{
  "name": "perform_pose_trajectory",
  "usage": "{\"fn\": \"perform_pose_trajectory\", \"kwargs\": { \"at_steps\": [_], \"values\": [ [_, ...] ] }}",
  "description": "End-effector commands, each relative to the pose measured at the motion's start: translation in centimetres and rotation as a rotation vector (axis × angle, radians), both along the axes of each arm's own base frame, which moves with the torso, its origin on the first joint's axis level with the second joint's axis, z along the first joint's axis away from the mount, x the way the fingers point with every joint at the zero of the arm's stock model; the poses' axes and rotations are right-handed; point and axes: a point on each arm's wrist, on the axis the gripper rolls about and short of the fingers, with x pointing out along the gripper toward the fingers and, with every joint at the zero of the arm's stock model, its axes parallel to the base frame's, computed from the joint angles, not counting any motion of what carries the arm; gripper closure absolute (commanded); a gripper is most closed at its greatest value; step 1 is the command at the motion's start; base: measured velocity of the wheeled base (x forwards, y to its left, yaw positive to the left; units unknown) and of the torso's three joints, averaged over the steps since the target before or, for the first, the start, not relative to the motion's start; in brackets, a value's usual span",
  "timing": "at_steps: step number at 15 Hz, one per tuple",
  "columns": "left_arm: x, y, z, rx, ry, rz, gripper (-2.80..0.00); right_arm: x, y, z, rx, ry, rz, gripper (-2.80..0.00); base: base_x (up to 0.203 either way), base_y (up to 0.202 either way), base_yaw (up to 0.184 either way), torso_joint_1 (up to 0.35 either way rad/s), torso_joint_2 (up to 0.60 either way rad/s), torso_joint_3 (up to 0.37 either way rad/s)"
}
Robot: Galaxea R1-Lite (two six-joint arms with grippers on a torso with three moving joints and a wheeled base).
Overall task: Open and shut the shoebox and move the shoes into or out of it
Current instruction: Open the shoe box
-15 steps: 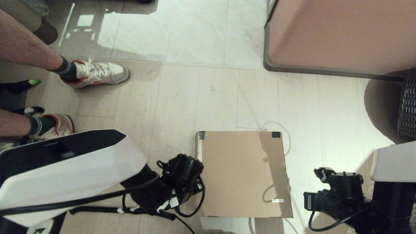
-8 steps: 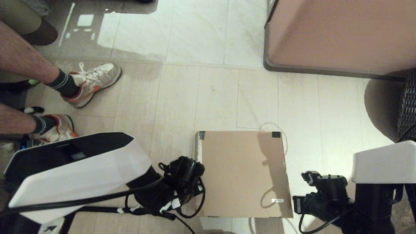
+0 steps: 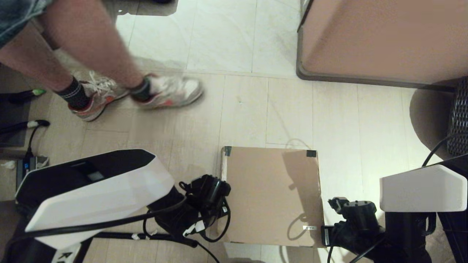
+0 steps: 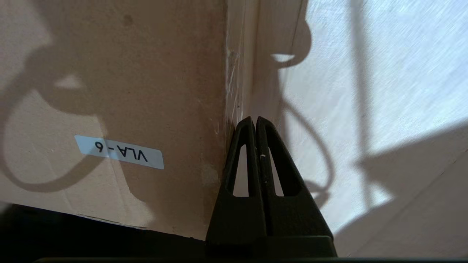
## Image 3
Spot dark grey floor mat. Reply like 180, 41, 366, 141
0, 96, 31, 147

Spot grey power supply box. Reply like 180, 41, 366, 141
16, 156, 50, 190

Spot pink cabinet with grey base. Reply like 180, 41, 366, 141
295, 0, 468, 94

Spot dark striped sock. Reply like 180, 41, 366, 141
57, 77, 92, 110
130, 77, 152, 103

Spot blue denim shorts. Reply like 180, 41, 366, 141
0, 0, 53, 48

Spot brown cardboard shoe box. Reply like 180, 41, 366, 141
219, 146, 326, 248

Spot black cable with green tip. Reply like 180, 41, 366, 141
8, 89, 47, 104

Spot black taped power cable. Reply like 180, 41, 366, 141
0, 120, 51, 158

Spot dark woven basket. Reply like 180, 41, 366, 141
447, 77, 468, 157

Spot person's bare leg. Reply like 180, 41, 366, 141
38, 0, 147, 90
0, 33, 75, 92

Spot black corrugated cable conduit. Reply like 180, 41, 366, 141
93, 232, 198, 248

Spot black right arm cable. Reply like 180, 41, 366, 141
327, 133, 468, 263

